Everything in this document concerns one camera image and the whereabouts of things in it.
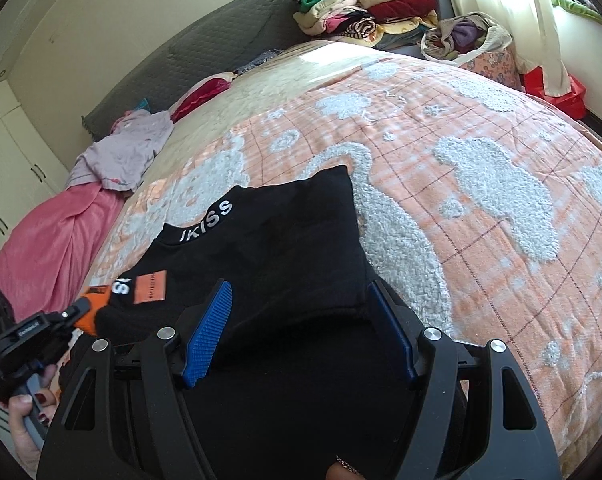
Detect black IKISS t-shirt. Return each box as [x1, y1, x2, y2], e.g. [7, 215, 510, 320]
[94, 166, 419, 479]

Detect pile of folded clothes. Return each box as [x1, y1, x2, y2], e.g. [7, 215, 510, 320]
[293, 0, 451, 51]

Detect person's left hand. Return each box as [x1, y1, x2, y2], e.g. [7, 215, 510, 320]
[6, 363, 60, 478]

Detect person's right hand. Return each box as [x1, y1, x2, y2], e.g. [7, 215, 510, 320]
[325, 457, 365, 480]

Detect pink blanket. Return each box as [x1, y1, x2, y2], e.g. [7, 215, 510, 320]
[0, 182, 126, 322]

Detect orange white patterned bedspread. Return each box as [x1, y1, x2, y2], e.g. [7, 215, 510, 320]
[86, 54, 602, 479]

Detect white wardrobe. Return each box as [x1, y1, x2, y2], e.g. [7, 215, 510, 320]
[0, 80, 68, 249]

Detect lilac crumpled garment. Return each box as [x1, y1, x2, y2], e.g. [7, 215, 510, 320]
[66, 110, 174, 193]

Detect beige bed sheet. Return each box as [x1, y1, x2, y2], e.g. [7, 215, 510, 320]
[135, 40, 387, 195]

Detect dark patterned pillow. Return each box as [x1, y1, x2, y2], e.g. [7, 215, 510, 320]
[234, 49, 283, 76]

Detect floral storage box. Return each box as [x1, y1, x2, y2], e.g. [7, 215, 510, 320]
[461, 44, 522, 90]

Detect red box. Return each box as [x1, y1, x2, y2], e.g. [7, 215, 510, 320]
[522, 65, 588, 122]

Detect dark grey quilted headboard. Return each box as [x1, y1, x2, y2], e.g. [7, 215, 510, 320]
[82, 0, 305, 141]

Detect white curtain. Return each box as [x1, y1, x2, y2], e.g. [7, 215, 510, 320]
[452, 0, 571, 96]

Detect green item at window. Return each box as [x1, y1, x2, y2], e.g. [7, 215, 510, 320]
[551, 0, 602, 25]

